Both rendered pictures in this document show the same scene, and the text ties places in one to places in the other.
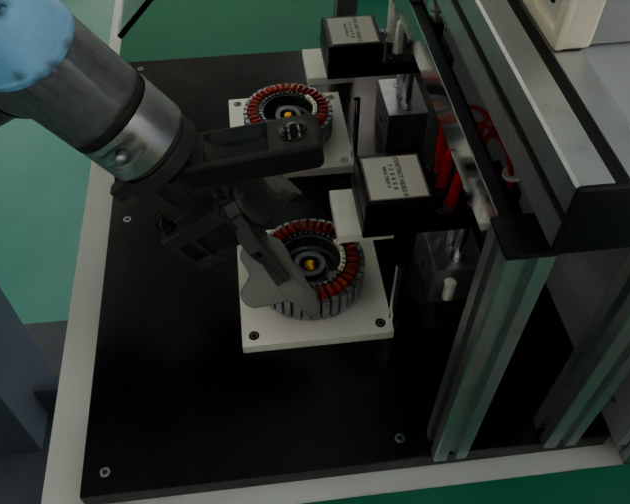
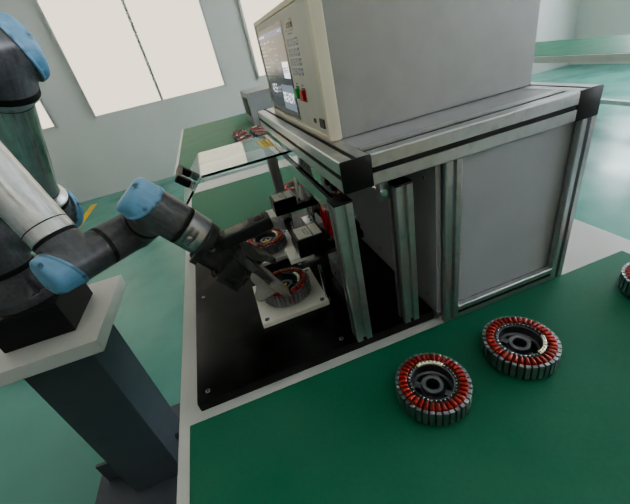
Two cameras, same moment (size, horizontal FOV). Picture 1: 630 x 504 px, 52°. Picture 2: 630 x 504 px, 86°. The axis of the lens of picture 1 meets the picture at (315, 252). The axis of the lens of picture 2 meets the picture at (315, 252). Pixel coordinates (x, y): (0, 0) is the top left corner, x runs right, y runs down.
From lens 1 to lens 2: 0.24 m
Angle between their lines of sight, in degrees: 19
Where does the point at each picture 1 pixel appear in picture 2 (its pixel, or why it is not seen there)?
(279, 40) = not seen: hidden behind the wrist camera
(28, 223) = (162, 358)
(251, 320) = (265, 314)
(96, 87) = (175, 210)
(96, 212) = (189, 301)
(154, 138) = (202, 228)
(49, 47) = (155, 197)
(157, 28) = not seen: hidden behind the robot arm
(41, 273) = (172, 380)
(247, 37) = not seen: hidden behind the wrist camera
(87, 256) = (187, 317)
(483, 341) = (345, 254)
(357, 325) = (312, 302)
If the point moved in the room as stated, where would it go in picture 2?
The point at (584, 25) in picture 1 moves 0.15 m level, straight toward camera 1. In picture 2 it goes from (336, 131) to (314, 163)
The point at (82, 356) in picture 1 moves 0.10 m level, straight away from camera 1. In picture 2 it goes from (191, 354) to (171, 335)
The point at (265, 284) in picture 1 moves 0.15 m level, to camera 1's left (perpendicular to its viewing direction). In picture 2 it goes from (264, 288) to (191, 308)
